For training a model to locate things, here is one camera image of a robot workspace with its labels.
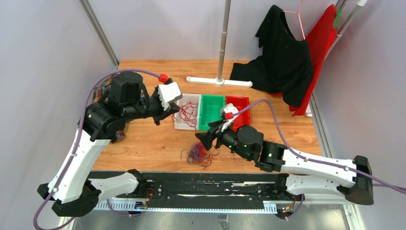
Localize black t-shirt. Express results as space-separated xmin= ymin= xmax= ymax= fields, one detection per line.
xmin=230 ymin=5 xmax=313 ymax=107

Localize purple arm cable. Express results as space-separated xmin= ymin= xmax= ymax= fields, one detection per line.
xmin=33 ymin=68 xmax=169 ymax=230
xmin=224 ymin=99 xmax=406 ymax=195

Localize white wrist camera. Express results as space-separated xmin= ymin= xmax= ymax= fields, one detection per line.
xmin=219 ymin=103 xmax=238 ymax=132
xmin=158 ymin=82 xmax=183 ymax=111

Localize red t-shirt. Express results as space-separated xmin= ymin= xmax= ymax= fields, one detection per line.
xmin=288 ymin=5 xmax=337 ymax=116

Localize green clothes hanger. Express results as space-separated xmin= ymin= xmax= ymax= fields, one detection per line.
xmin=333 ymin=9 xmax=342 ymax=29

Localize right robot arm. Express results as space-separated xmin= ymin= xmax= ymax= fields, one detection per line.
xmin=196 ymin=120 xmax=374 ymax=205

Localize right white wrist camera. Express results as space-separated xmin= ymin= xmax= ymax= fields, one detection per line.
xmin=219 ymin=103 xmax=238 ymax=132

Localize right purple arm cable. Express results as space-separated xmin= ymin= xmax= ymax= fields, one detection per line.
xmin=224 ymin=99 xmax=406 ymax=195

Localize plaid flannel shirt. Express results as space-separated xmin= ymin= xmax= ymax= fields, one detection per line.
xmin=92 ymin=75 xmax=125 ymax=143

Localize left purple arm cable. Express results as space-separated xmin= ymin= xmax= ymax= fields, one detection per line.
xmin=33 ymin=68 xmax=169 ymax=230

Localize aluminium frame rail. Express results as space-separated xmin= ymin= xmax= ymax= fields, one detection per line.
xmin=79 ymin=0 xmax=120 ymax=69

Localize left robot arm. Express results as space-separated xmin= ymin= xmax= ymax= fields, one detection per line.
xmin=37 ymin=69 xmax=182 ymax=217

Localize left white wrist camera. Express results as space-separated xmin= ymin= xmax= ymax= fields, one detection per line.
xmin=158 ymin=82 xmax=183 ymax=111

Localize green plastic bin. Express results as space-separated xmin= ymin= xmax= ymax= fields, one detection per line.
xmin=199 ymin=94 xmax=226 ymax=131

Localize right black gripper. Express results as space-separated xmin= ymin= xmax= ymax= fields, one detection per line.
xmin=195 ymin=119 xmax=251 ymax=161

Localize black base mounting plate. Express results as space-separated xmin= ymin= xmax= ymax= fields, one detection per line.
xmin=85 ymin=172 xmax=302 ymax=210

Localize white plastic bin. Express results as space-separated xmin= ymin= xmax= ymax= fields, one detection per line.
xmin=172 ymin=93 xmax=202 ymax=131

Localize red plastic bin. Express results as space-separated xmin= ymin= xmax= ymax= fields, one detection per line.
xmin=226 ymin=95 xmax=251 ymax=131

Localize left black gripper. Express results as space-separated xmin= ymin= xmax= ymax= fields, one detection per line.
xmin=124 ymin=84 xmax=181 ymax=125

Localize pink clothes hanger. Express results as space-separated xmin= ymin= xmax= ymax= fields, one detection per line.
xmin=282 ymin=0 xmax=306 ymax=40

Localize red purple wire bundle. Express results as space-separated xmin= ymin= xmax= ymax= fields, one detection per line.
xmin=180 ymin=142 xmax=221 ymax=169

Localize white garment rack stand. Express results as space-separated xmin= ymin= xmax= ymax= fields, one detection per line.
xmin=186 ymin=0 xmax=253 ymax=88

